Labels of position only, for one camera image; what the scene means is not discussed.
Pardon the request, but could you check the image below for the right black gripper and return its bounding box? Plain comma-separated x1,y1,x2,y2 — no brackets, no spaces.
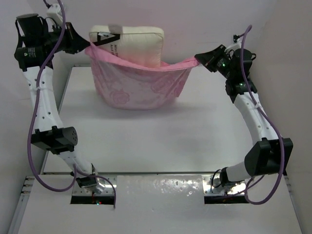
196,44,235,79

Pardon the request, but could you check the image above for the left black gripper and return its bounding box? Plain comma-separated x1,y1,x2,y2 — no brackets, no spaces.
41,22,90,55

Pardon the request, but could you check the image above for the pink floral pillowcase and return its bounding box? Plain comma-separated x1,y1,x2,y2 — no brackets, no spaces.
85,44,199,110

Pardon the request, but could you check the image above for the cream quilted pillow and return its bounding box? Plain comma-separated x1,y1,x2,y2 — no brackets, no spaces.
89,24,164,68

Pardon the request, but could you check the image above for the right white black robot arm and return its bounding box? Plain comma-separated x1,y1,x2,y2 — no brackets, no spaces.
195,45,293,186

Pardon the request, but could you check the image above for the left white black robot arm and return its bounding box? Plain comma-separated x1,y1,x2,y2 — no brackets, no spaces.
14,14,99,192

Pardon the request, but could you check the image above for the white front cover board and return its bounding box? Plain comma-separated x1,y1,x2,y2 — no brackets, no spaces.
19,175,301,234

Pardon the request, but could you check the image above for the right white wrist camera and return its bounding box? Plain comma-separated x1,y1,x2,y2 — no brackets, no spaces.
228,35,243,51

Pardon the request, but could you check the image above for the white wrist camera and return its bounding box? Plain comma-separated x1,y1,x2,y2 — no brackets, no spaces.
228,35,243,51
47,3,63,26

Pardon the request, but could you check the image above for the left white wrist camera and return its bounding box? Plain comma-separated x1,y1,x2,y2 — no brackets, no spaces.
47,3,63,26

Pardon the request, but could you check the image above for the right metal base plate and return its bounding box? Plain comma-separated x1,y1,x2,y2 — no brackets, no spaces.
202,174,246,196

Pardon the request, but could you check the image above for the metal base plate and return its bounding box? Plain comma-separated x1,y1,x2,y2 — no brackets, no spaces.
202,174,246,196
72,174,117,196

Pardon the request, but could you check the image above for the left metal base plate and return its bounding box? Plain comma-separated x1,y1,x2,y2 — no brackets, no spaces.
72,174,117,196

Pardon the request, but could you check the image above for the left aluminium frame rail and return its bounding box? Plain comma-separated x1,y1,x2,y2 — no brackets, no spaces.
8,176,35,234

